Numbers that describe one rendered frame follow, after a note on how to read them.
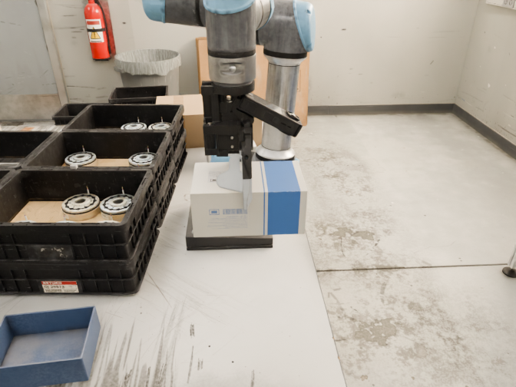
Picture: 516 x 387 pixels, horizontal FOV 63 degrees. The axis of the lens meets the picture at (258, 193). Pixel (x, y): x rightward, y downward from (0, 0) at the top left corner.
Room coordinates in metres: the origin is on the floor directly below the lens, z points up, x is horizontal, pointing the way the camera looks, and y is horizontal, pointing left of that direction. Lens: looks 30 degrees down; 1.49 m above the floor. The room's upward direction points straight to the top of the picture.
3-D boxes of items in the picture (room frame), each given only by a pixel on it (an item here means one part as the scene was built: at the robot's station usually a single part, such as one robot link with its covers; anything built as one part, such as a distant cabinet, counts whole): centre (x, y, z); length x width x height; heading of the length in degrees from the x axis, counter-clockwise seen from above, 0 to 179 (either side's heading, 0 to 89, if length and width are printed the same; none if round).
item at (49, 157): (1.27, 0.51, 0.87); 0.40 x 0.30 x 0.11; 90
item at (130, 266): (0.97, 0.51, 0.76); 0.40 x 0.30 x 0.12; 90
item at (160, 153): (1.27, 0.51, 0.92); 0.40 x 0.30 x 0.02; 90
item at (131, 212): (0.97, 0.51, 0.92); 0.40 x 0.30 x 0.02; 90
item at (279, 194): (0.68, 0.02, 1.09); 0.20 x 0.12 x 0.09; 93
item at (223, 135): (0.68, 0.05, 1.25); 0.09 x 0.08 x 0.12; 93
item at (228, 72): (0.67, 0.04, 1.33); 0.08 x 0.08 x 0.05
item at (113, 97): (2.99, 0.85, 0.37); 0.42 x 0.34 x 0.46; 93
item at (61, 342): (0.64, 0.47, 0.74); 0.20 x 0.15 x 0.07; 98
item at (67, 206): (1.04, 0.51, 0.86); 0.10 x 0.10 x 0.01
